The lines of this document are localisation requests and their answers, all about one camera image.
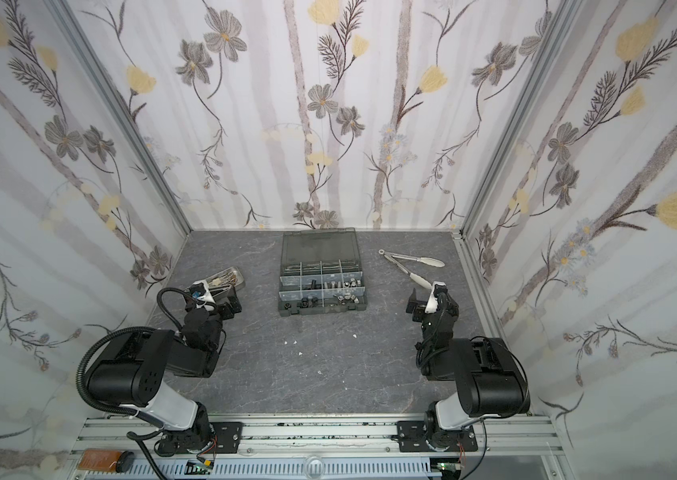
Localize metal tongs with white tips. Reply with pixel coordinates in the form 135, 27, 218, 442
377, 248, 447, 291

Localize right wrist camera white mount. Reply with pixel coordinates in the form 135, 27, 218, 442
425, 281, 448, 314

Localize wing nuts in box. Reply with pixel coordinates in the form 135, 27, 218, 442
336, 293, 360, 304

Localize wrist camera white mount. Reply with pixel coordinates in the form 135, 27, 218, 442
188, 280, 216, 310
425, 281, 448, 314

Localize silver nuts in box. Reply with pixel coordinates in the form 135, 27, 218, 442
345, 277, 363, 287

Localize green plastic organizer box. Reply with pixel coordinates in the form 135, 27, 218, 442
278, 228, 368, 317

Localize amber bottle with black cap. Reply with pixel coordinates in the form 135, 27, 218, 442
76, 449, 136, 473

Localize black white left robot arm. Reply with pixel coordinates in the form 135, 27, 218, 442
76, 281, 242, 460

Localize metal tray with tools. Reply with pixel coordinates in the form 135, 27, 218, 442
204, 266, 244, 289

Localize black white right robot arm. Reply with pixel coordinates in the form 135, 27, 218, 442
397, 283, 531, 453

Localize aluminium rail frame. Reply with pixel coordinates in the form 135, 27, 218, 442
58, 414, 576, 479

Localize black nuts in box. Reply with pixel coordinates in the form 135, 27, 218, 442
298, 297, 322, 309

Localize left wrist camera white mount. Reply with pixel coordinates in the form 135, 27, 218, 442
188, 280, 216, 310

